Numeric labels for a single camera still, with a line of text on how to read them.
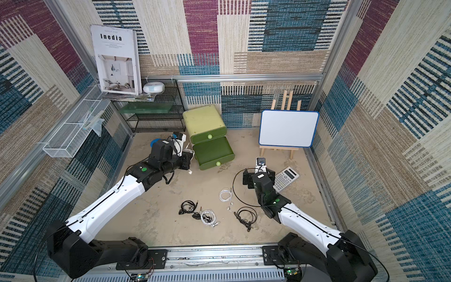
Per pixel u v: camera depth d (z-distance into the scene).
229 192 0.92
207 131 0.92
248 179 0.73
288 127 0.93
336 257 0.40
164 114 1.15
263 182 0.62
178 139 0.67
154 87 0.87
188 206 0.88
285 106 0.92
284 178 0.96
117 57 0.78
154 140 0.91
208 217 0.83
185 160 0.68
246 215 0.85
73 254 0.38
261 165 0.69
